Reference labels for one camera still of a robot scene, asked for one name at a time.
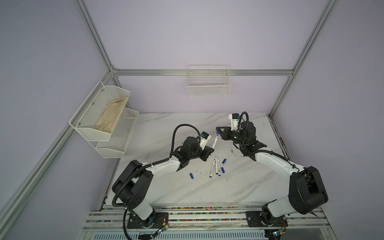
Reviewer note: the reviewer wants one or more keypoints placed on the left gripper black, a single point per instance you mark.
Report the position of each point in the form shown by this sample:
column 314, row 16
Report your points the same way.
column 205, row 153

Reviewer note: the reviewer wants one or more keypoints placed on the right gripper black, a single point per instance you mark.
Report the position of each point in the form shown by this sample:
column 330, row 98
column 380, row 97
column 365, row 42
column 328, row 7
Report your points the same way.
column 224, row 134

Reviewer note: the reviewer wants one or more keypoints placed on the white marker pen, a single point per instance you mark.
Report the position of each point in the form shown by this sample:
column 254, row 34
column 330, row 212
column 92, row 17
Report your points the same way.
column 216, row 166
column 219, row 168
column 215, row 141
column 213, row 167

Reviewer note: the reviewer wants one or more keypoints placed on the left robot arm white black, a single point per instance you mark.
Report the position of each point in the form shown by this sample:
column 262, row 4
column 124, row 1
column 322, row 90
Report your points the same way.
column 132, row 185

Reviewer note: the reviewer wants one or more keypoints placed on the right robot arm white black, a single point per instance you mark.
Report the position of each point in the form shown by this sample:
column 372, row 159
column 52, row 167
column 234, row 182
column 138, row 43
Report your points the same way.
column 306, row 188

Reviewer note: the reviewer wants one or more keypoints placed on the beige cloth in shelf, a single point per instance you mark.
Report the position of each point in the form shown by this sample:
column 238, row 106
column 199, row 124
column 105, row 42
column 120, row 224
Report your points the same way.
column 110, row 115

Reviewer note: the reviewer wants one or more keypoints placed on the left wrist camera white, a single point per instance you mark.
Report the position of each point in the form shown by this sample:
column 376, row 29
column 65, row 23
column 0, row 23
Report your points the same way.
column 204, row 138

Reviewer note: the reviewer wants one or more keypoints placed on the white wire wall basket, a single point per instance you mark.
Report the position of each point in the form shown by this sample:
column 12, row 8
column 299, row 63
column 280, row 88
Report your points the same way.
column 208, row 81

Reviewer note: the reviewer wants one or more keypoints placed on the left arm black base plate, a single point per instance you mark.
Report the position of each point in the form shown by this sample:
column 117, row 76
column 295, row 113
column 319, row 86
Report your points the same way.
column 155, row 221

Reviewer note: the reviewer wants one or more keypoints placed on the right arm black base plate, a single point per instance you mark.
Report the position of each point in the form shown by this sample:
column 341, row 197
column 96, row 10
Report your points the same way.
column 263, row 219

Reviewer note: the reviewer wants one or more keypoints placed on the white mesh two-tier wall shelf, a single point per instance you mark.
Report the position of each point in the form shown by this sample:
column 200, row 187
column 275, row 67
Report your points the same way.
column 112, row 145

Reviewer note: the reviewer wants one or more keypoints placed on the aluminium rail base frame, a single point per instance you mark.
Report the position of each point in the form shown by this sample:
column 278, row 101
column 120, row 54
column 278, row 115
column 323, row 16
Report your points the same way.
column 211, row 222

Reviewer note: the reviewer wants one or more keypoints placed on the aluminium enclosure frame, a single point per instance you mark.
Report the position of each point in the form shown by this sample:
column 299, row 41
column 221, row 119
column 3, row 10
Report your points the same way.
column 19, row 201

